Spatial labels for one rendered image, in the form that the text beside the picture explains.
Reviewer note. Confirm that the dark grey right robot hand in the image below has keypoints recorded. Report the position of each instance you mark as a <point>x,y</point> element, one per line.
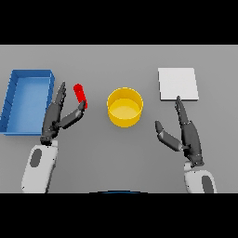
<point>190,139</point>

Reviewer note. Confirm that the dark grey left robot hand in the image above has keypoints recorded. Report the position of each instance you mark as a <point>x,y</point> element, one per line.
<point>53,116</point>

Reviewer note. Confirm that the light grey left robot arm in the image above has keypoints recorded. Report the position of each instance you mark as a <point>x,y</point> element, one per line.
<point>39,167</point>

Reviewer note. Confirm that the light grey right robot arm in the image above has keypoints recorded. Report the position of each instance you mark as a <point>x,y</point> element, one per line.
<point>198,181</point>

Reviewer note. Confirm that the red beaker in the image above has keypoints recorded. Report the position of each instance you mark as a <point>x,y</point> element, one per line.
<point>80,94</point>

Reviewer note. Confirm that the pale square measuring scale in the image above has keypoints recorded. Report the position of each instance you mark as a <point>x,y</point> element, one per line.
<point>178,83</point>

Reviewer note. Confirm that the yellow bowl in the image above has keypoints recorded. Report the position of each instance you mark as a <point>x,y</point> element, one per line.
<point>125,108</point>

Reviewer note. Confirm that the blue tray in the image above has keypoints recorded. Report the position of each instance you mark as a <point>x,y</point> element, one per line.
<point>27,102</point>

